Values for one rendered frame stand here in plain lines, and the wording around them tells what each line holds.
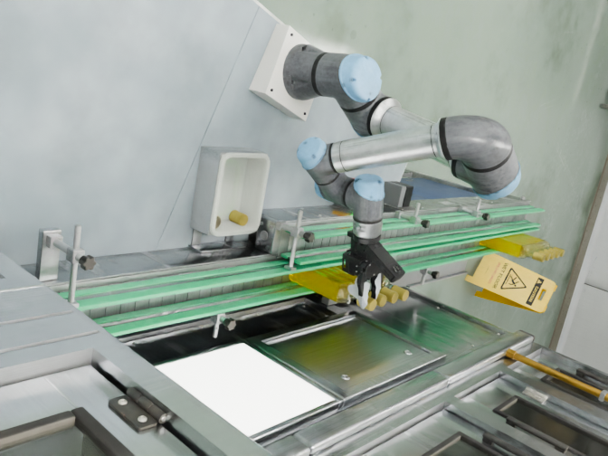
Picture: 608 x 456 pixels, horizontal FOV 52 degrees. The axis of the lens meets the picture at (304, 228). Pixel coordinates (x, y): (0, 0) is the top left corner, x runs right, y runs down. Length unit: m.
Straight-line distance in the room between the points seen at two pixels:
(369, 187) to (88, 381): 0.96
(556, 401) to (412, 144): 0.84
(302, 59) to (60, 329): 1.10
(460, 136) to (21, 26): 0.91
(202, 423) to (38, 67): 0.93
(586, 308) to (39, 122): 6.86
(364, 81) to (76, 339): 1.07
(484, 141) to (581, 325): 6.43
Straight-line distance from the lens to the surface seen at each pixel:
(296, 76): 1.70
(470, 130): 1.39
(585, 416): 1.86
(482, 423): 1.61
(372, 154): 1.45
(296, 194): 1.96
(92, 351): 0.77
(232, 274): 1.61
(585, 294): 7.66
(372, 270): 1.64
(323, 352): 1.67
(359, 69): 1.62
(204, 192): 1.65
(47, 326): 0.81
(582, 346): 7.79
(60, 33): 1.41
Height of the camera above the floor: 2.01
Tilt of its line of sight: 38 degrees down
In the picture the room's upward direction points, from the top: 112 degrees clockwise
